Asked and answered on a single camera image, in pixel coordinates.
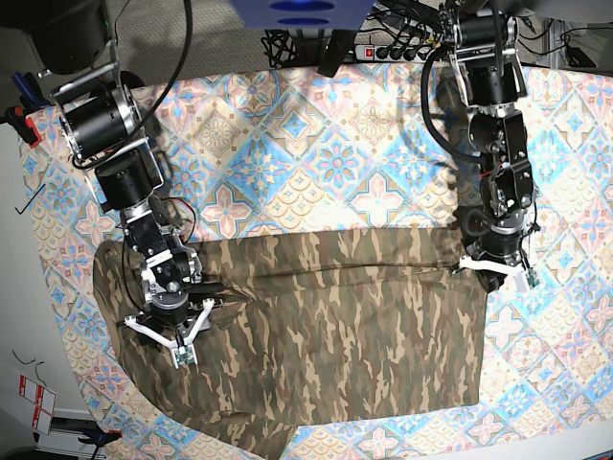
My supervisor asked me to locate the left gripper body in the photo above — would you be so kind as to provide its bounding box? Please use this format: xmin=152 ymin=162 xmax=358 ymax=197
xmin=462 ymin=210 xmax=530 ymax=292

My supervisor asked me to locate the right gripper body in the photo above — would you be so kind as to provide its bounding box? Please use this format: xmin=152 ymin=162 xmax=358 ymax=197
xmin=139 ymin=248 xmax=225 ymax=335

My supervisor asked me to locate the camouflage T-shirt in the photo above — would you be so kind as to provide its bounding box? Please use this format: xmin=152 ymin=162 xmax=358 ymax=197
xmin=93 ymin=228 xmax=487 ymax=459

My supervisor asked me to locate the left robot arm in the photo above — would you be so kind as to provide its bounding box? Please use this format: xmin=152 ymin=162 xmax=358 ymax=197
xmin=420 ymin=1 xmax=540 ymax=292

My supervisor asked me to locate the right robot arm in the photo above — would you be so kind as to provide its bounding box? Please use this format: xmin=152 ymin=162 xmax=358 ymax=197
xmin=26 ymin=1 xmax=221 ymax=346

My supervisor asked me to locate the patterned tile tablecloth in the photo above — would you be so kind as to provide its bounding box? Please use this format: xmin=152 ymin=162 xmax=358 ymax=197
xmin=19 ymin=64 xmax=612 ymax=459

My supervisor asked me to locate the black allen key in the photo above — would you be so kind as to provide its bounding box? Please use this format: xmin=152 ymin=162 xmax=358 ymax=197
xmin=14 ymin=183 xmax=46 ymax=216

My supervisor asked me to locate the blue orange bottom clamp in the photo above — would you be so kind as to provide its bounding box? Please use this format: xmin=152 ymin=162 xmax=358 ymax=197
xmin=78 ymin=428 xmax=123 ymax=460

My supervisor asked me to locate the red white label card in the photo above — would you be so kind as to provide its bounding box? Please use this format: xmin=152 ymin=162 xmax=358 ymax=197
xmin=19 ymin=375 xmax=57 ymax=435

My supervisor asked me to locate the white power strip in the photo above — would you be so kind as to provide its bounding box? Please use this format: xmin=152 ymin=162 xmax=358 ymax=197
xmin=353 ymin=42 xmax=436 ymax=63

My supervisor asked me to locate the red black clamp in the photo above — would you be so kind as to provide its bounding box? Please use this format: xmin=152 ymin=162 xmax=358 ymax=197
xmin=1 ymin=106 xmax=41 ymax=149

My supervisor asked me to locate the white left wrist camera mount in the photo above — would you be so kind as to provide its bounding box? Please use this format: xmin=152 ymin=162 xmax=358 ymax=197
xmin=450 ymin=255 xmax=540 ymax=292

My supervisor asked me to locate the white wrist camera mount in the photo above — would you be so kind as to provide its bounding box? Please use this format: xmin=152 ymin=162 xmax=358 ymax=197
xmin=118 ymin=298 xmax=216 ymax=369
xmin=450 ymin=255 xmax=540 ymax=292

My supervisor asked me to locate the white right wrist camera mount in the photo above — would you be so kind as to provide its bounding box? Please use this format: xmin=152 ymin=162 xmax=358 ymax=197
xmin=118 ymin=298 xmax=216 ymax=369

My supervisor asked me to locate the black wire basket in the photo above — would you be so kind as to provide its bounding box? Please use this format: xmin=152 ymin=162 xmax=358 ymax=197
xmin=261 ymin=29 xmax=298 ymax=69

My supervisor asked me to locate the blue camera housing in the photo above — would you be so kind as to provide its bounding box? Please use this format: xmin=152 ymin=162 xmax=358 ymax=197
xmin=230 ymin=0 xmax=375 ymax=30

